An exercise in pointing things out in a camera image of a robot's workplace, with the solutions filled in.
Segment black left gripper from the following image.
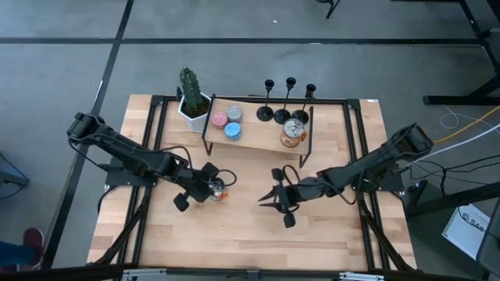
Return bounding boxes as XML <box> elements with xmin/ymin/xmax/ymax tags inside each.
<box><xmin>179</xmin><ymin>162</ymin><xmax>226</xmax><ymax>204</ymax></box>

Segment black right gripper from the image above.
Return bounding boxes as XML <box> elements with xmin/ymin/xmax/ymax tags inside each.
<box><xmin>258</xmin><ymin>168</ymin><xmax>313</xmax><ymax>215</ymax></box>

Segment tin can orange label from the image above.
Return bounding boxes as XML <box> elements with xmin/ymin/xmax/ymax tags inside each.
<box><xmin>279</xmin><ymin>118</ymin><xmax>308</xmax><ymax>148</ymax></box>
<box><xmin>209</xmin><ymin>177</ymin><xmax>229</xmax><ymax>202</ymax></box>

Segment blue glitter candle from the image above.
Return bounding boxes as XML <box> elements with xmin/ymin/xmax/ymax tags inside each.
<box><xmin>223</xmin><ymin>122</ymin><xmax>242</xmax><ymax>141</ymax></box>

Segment wooden shelf riser black legs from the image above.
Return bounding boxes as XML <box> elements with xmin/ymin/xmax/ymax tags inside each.
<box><xmin>201</xmin><ymin>93</ymin><xmax>316</xmax><ymax>169</ymax></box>

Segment pink glitter candle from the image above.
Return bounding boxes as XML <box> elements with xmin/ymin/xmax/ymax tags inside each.
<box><xmin>211</xmin><ymin>111</ymin><xmax>229</xmax><ymax>130</ymax></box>

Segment grey glitter candle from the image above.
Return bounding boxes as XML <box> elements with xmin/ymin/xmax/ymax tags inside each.
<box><xmin>226</xmin><ymin>105</ymin><xmax>244</xmax><ymax>123</ymax></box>

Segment black metal candlestick holder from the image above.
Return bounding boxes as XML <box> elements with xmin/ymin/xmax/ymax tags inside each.
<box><xmin>273</xmin><ymin>76</ymin><xmax>297</xmax><ymax>126</ymax></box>
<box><xmin>255</xmin><ymin>79</ymin><xmax>276</xmax><ymax>123</ymax></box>
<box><xmin>291</xmin><ymin>83</ymin><xmax>317</xmax><ymax>125</ymax></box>

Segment green cactus in white pot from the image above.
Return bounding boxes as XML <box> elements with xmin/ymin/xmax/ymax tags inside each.
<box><xmin>177</xmin><ymin>66</ymin><xmax>213</xmax><ymax>133</ymax></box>

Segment black overhead crossbar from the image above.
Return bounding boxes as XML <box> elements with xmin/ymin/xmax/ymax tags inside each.
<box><xmin>0</xmin><ymin>264</ymin><xmax>500</xmax><ymax>281</ymax></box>

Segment black floor stand beam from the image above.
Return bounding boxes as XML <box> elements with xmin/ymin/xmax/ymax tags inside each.
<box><xmin>404</xmin><ymin>181</ymin><xmax>500</xmax><ymax>219</ymax></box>

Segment person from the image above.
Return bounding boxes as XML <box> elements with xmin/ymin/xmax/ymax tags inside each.
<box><xmin>0</xmin><ymin>227</ymin><xmax>45</xmax><ymax>274</ymax></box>

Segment white printed cardboard box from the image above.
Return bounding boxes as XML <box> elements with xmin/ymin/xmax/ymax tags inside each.
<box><xmin>441</xmin><ymin>202</ymin><xmax>491</xmax><ymax>261</ymax></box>

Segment black chair leg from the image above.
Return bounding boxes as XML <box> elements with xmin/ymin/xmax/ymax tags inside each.
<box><xmin>315</xmin><ymin>0</ymin><xmax>341</xmax><ymax>20</ymax></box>

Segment grey chair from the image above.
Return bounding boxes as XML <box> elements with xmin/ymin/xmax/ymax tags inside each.
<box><xmin>475</xmin><ymin>198</ymin><xmax>500</xmax><ymax>279</ymax></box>

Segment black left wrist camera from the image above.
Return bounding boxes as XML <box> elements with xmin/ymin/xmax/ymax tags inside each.
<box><xmin>173</xmin><ymin>192</ymin><xmax>191</xmax><ymax>213</ymax></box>

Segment black aluminium table frame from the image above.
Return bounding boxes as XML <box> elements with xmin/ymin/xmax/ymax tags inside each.
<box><xmin>87</xmin><ymin>87</ymin><xmax>418</xmax><ymax>272</ymax></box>

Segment black desk leg frame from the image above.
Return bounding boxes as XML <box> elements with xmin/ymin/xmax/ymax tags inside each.
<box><xmin>423</xmin><ymin>0</ymin><xmax>500</xmax><ymax>106</ymax></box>

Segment white cable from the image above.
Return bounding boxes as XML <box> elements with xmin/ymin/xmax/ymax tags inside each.
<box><xmin>413</xmin><ymin>103</ymin><xmax>500</xmax><ymax>162</ymax></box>

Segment yellow cable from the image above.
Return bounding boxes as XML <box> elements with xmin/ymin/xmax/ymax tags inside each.
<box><xmin>433</xmin><ymin>105</ymin><xmax>500</xmax><ymax>144</ymax></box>

